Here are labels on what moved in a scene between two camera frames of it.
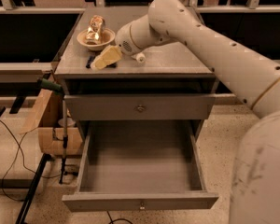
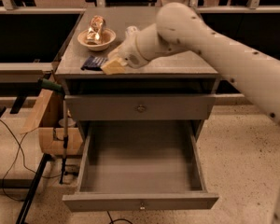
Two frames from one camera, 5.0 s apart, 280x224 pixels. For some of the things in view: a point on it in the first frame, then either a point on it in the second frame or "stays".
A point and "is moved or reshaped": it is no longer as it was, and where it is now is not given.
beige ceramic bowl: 106,36 stays
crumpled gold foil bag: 94,33 stays
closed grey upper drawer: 134,107 stays
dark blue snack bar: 91,58 is moved or reshaped
